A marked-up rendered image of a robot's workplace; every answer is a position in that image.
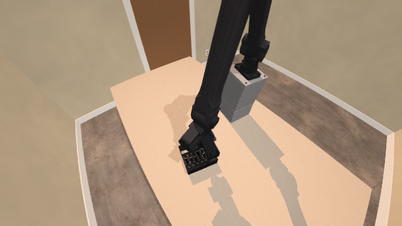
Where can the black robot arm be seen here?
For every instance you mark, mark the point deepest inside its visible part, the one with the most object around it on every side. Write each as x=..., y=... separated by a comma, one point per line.
x=231, y=21

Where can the black lighting desk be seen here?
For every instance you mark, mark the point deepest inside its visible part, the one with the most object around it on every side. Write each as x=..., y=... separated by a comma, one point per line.
x=197, y=160

